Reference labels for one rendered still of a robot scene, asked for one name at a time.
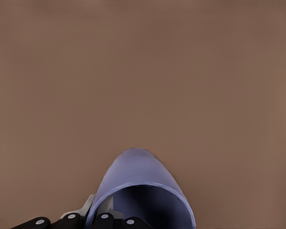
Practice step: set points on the purple cup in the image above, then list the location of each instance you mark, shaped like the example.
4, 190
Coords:
138, 169

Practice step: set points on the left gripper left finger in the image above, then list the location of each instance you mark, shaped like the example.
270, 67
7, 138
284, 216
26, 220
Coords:
85, 208

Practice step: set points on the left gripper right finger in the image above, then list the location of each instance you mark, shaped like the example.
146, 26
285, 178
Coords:
107, 207

